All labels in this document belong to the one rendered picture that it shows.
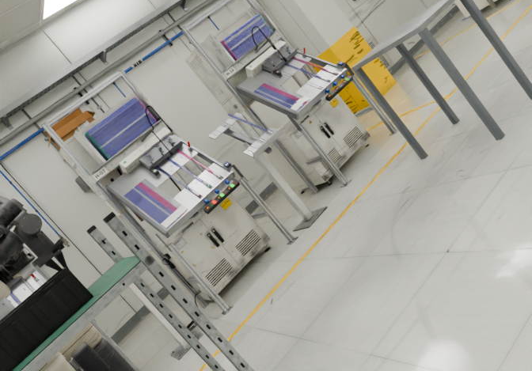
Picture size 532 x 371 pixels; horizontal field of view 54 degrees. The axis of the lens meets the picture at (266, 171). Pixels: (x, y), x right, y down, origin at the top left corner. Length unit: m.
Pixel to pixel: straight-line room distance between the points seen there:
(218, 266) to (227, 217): 0.40
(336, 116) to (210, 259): 1.77
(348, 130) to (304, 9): 2.14
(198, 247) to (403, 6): 5.38
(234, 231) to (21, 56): 3.01
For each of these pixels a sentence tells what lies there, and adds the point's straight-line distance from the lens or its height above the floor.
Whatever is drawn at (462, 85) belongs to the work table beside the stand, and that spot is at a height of 0.39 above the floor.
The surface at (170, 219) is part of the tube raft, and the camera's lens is 3.77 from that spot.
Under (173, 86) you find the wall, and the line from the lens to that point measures 6.11.
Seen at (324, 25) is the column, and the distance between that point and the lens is 6.63.
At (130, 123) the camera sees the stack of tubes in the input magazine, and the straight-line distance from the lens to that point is 4.28.
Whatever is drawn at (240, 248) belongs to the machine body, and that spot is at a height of 0.19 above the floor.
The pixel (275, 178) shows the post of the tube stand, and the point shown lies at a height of 0.45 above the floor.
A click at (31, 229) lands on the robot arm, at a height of 1.20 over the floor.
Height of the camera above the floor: 1.12
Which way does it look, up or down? 8 degrees down
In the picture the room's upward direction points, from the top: 39 degrees counter-clockwise
